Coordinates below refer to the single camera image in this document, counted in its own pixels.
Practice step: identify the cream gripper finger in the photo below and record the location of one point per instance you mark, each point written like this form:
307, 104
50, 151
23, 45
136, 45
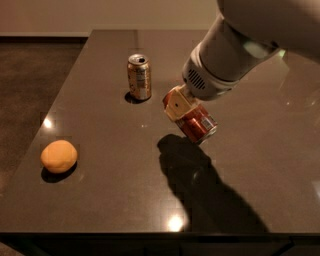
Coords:
178, 102

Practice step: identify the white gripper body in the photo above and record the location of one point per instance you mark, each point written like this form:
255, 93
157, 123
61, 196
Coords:
204, 82

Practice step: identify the red coke can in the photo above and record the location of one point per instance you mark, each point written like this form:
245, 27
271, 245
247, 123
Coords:
197, 125

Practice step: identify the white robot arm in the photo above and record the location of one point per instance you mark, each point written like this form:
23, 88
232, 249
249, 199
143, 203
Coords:
245, 33

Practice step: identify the gold soda can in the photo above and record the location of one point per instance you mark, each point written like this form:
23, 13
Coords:
139, 76

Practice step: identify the orange fruit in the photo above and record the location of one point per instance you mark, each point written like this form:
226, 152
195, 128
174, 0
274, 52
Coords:
59, 156

